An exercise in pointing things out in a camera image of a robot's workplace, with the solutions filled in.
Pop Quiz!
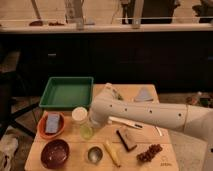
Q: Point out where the dark red bowl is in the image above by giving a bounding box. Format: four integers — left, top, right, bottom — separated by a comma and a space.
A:
40, 139, 70, 169

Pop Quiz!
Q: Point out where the white plastic cup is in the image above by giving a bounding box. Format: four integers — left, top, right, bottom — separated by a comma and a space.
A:
72, 107, 88, 125

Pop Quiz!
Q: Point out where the bunch of dark grapes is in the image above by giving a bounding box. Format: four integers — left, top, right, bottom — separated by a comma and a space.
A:
136, 144, 163, 163

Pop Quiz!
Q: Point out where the grey triangular cloth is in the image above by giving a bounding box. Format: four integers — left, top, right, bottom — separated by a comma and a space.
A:
134, 87, 153, 102

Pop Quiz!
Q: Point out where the green plastic tray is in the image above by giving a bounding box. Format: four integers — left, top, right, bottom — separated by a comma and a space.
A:
39, 77, 93, 110

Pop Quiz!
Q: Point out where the white handled dish brush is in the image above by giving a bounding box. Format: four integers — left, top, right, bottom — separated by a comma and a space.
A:
108, 116, 143, 129

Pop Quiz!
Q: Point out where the brown rectangular block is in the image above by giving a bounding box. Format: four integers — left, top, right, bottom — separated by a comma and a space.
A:
116, 128, 137, 152

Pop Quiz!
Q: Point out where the green chili pepper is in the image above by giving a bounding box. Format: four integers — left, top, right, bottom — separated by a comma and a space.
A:
117, 94, 123, 100

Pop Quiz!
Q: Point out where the blue sponge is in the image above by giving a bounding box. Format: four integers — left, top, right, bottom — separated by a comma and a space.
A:
45, 114, 60, 134

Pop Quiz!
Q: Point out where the green translucent cup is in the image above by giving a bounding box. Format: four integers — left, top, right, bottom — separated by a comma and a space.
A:
80, 125, 93, 140

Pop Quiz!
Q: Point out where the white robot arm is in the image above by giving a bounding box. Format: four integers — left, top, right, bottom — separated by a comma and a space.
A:
90, 83, 213, 171

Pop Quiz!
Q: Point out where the yellow corn cob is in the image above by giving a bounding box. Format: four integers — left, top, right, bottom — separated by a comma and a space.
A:
104, 140, 121, 167

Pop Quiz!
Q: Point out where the orange plate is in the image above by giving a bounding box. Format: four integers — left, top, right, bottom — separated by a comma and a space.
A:
37, 112, 65, 140

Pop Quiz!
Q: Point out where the small steel cup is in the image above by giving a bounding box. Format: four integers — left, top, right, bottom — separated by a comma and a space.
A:
87, 146, 103, 164

